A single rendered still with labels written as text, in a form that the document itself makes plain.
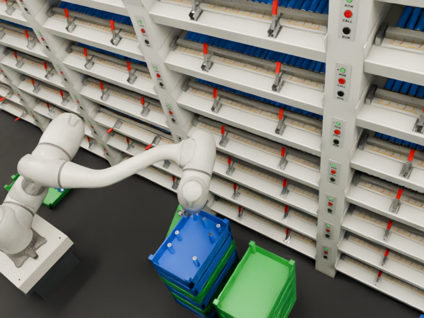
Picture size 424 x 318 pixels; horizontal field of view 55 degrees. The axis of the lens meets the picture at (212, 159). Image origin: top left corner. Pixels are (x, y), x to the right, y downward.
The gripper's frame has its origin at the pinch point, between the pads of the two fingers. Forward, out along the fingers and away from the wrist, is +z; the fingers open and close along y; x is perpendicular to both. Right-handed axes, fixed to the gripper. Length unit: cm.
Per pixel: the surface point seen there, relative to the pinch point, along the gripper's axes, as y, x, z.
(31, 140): -70, 121, 110
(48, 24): -19, 100, -18
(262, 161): 31.2, 1.6, -21.5
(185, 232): -6.4, -5.1, 6.7
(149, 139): -1, 47, 21
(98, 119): -19, 75, 34
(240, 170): 27.2, 6.8, 1.0
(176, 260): -15.0, -14.1, 2.5
